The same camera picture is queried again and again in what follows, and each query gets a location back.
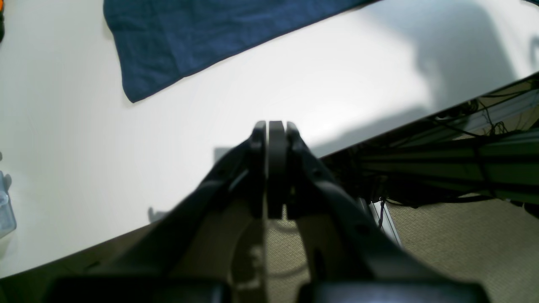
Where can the dark blue T-shirt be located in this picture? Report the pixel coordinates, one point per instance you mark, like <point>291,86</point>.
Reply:
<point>160,42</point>

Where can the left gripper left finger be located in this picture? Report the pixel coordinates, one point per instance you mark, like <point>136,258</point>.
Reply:
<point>186,257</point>

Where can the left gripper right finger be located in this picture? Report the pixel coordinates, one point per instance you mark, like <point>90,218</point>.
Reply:
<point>349,259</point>

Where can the aluminium frame rail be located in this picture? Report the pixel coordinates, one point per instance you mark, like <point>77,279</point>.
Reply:
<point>485,148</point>

